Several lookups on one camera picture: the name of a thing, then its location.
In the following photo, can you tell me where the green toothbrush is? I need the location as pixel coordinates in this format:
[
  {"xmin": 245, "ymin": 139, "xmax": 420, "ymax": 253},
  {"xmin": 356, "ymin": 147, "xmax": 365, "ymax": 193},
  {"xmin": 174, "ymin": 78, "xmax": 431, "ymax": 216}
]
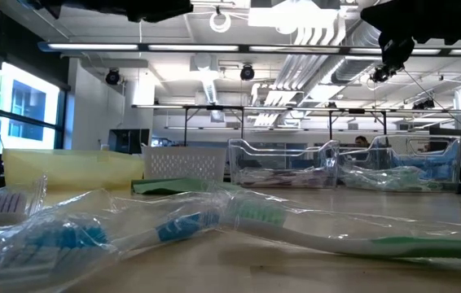
[
  {"xmin": 216, "ymin": 195, "xmax": 461, "ymax": 269},
  {"xmin": 340, "ymin": 164, "xmax": 458, "ymax": 192}
]

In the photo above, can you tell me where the white cable coil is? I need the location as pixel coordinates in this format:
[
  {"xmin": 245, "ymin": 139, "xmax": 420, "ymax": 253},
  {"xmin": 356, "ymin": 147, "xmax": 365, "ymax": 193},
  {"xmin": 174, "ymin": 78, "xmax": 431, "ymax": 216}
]
[{"xmin": 209, "ymin": 10, "xmax": 233, "ymax": 34}]

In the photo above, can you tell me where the black ceiling device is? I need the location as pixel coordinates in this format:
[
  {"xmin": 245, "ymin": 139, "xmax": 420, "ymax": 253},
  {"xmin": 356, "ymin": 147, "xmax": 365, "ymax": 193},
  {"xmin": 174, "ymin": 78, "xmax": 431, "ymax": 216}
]
[{"xmin": 371, "ymin": 60, "xmax": 406, "ymax": 85}]

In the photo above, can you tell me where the blue toothbrush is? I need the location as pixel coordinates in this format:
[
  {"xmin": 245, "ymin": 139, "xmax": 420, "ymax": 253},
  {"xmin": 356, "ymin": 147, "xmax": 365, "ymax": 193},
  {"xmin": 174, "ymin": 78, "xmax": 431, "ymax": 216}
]
[{"xmin": 0, "ymin": 189, "xmax": 222, "ymax": 292}]

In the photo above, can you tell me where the yellow plastic bin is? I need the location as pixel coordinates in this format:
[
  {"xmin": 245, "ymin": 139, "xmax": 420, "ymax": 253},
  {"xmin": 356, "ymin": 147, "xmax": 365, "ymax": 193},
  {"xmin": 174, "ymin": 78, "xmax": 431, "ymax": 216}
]
[{"xmin": 2, "ymin": 147, "xmax": 146, "ymax": 191}]

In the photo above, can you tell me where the white perforated plastic basket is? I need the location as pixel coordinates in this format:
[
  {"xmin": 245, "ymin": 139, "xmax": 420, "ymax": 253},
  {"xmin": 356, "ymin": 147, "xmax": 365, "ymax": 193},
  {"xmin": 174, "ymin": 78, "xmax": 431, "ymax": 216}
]
[{"xmin": 142, "ymin": 146, "xmax": 228, "ymax": 183}]

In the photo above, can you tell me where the black ceiling camera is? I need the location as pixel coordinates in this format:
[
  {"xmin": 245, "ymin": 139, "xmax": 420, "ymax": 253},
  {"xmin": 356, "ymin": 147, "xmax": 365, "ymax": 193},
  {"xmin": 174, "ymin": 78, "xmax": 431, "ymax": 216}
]
[
  {"xmin": 239, "ymin": 63, "xmax": 256, "ymax": 81},
  {"xmin": 105, "ymin": 68, "xmax": 122, "ymax": 86}
]

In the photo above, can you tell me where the clear plastic bin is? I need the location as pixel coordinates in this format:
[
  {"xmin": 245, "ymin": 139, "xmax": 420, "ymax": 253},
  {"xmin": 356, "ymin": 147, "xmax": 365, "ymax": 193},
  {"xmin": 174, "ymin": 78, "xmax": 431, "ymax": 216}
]
[
  {"xmin": 227, "ymin": 138, "xmax": 340, "ymax": 189},
  {"xmin": 337, "ymin": 133, "xmax": 461, "ymax": 193}
]

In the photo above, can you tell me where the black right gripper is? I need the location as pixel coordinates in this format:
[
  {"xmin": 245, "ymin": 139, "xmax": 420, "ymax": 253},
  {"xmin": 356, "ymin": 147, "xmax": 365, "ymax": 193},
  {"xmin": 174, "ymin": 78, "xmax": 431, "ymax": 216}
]
[{"xmin": 378, "ymin": 32, "xmax": 416, "ymax": 66}]

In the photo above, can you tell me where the large window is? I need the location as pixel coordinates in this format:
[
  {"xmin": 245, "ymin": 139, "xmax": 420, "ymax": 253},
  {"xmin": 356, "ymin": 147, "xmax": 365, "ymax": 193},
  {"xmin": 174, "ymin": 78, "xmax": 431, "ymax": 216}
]
[{"xmin": 0, "ymin": 60, "xmax": 68, "ymax": 151}]

